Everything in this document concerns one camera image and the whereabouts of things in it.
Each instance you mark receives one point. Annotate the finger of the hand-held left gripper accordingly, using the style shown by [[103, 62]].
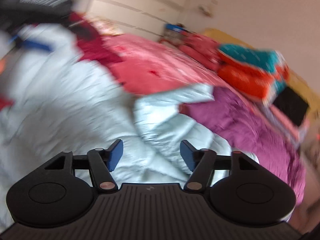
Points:
[[33, 44]]

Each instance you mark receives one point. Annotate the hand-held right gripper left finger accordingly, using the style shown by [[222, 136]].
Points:
[[115, 155]]

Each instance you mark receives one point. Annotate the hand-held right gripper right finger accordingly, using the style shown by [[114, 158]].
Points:
[[188, 154]]

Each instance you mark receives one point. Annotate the light blue down jacket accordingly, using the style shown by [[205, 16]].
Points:
[[75, 110]]

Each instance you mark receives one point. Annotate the purple down quilt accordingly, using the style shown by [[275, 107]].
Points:
[[240, 122]]

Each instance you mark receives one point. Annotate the dark red down jacket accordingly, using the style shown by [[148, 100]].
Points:
[[95, 42]]

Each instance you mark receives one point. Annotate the white wardrobe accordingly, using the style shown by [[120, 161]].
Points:
[[125, 5]]

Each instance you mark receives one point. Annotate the pink heart-print bed blanket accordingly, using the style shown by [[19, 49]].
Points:
[[155, 62]]

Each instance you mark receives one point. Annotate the pink folded blanket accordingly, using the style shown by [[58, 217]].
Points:
[[287, 127]]

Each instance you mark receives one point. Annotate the orange and teal folded quilt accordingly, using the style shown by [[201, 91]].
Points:
[[252, 67]]

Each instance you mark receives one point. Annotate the pink heart-print pillows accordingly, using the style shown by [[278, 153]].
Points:
[[197, 46]]

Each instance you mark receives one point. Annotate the black folded cloth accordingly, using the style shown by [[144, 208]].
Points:
[[291, 106]]

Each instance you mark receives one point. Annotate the blue box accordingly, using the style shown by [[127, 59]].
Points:
[[175, 27]]

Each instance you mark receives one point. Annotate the yellow headboard cover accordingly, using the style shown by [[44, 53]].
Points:
[[297, 80]]

